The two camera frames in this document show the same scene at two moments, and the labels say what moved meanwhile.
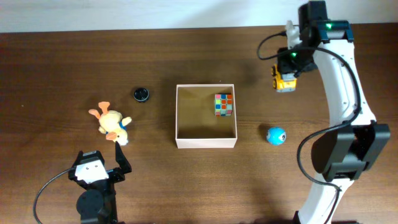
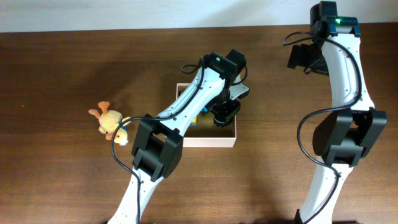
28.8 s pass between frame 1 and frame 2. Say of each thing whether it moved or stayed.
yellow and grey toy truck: moved
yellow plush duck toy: stayed
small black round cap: moved
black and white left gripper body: moved
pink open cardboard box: stayed
